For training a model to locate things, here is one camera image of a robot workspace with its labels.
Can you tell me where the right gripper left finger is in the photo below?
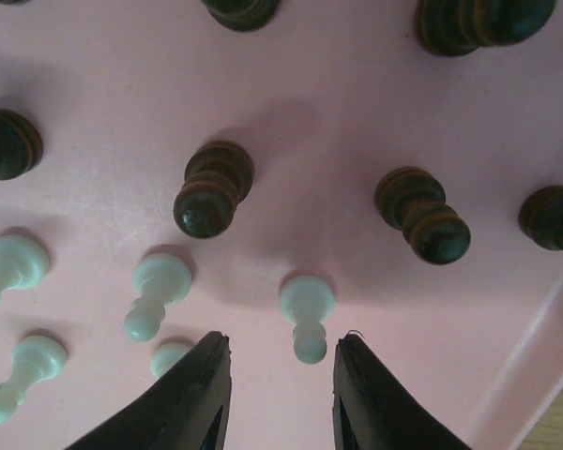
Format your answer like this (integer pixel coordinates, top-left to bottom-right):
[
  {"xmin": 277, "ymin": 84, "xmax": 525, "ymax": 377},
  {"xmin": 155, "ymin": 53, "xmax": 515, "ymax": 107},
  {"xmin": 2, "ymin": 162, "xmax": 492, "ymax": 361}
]
[{"xmin": 68, "ymin": 331, "xmax": 231, "ymax": 450}]

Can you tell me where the pink piece tray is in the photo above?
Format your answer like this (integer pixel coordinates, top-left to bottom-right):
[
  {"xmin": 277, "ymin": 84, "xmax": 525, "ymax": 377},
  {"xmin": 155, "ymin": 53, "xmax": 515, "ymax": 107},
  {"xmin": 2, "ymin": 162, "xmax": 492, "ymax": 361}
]
[{"xmin": 0, "ymin": 1, "xmax": 563, "ymax": 449}]

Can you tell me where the white pawn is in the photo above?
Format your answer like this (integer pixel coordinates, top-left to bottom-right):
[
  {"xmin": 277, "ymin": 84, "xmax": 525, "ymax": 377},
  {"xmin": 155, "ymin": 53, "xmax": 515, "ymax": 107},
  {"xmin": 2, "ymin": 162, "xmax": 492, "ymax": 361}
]
[
  {"xmin": 150, "ymin": 341, "xmax": 191, "ymax": 379},
  {"xmin": 0, "ymin": 234, "xmax": 51, "ymax": 300},
  {"xmin": 0, "ymin": 335, "xmax": 68, "ymax": 425},
  {"xmin": 123, "ymin": 252, "xmax": 192, "ymax": 342},
  {"xmin": 280, "ymin": 275, "xmax": 335, "ymax": 365}
]

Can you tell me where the dark chess pawn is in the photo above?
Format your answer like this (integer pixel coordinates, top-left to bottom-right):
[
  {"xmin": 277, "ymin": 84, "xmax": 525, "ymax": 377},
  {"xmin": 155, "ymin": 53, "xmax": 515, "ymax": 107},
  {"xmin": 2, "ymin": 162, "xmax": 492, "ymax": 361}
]
[
  {"xmin": 0, "ymin": 109, "xmax": 44, "ymax": 181},
  {"xmin": 374, "ymin": 167, "xmax": 471, "ymax": 265},
  {"xmin": 173, "ymin": 141, "xmax": 254, "ymax": 239},
  {"xmin": 518, "ymin": 185, "xmax": 563, "ymax": 251}
]

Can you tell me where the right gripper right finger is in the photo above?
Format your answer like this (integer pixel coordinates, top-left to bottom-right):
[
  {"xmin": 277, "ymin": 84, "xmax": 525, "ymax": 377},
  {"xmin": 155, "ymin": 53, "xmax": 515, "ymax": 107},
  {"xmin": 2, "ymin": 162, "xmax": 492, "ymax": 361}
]
[{"xmin": 332, "ymin": 333, "xmax": 469, "ymax": 450}]

